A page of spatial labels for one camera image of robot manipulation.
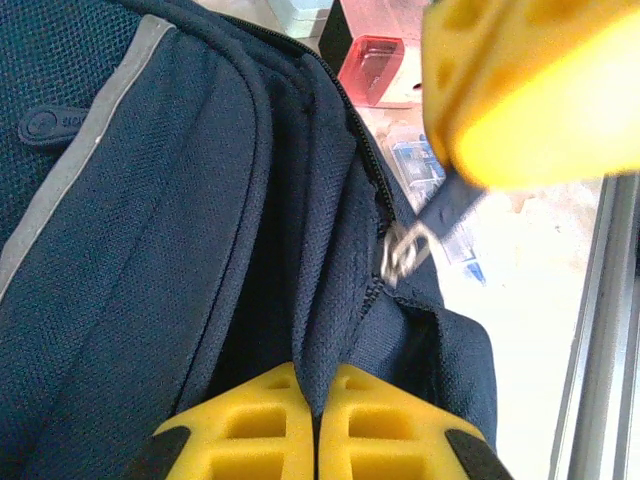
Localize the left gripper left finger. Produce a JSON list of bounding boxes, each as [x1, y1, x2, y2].
[[144, 362, 316, 480]]

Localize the pink plastic box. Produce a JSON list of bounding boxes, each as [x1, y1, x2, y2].
[[337, 0, 431, 109]]

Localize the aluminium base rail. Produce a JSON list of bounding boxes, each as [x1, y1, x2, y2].
[[549, 174, 640, 480]]

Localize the navy blue backpack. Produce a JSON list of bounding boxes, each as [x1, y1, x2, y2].
[[0, 0, 499, 480]]

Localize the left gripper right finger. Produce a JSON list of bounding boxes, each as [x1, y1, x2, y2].
[[319, 363, 516, 480]]

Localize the clear pen pouch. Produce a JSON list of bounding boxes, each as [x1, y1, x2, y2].
[[384, 127, 489, 286]]

